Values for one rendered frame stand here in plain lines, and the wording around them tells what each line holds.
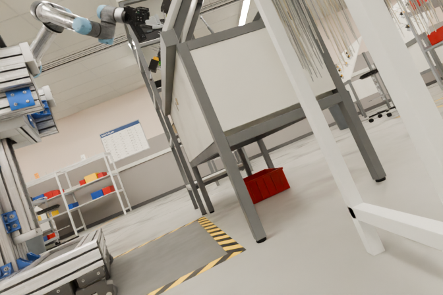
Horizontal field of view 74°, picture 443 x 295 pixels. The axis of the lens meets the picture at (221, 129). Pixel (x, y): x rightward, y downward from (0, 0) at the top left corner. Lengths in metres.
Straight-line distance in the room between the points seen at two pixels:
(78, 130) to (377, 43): 9.48
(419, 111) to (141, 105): 8.99
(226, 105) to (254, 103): 0.11
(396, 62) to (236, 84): 0.80
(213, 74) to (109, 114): 8.40
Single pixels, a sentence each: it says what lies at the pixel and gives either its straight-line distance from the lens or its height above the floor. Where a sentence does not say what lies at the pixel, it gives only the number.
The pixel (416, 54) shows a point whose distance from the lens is 5.13.
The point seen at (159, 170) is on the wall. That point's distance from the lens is 8.97.
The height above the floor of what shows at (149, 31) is 1.55.
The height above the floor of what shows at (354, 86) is 0.69.
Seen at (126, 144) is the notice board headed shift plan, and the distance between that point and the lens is 9.18.
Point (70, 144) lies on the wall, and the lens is 9.78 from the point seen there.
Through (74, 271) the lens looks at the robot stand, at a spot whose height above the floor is 0.16.
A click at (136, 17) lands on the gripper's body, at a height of 1.14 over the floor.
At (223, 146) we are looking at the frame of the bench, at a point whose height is 0.37.
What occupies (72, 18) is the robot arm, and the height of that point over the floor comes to 1.23.
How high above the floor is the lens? 0.32
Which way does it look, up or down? 6 degrees up
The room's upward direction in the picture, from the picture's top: 23 degrees counter-clockwise
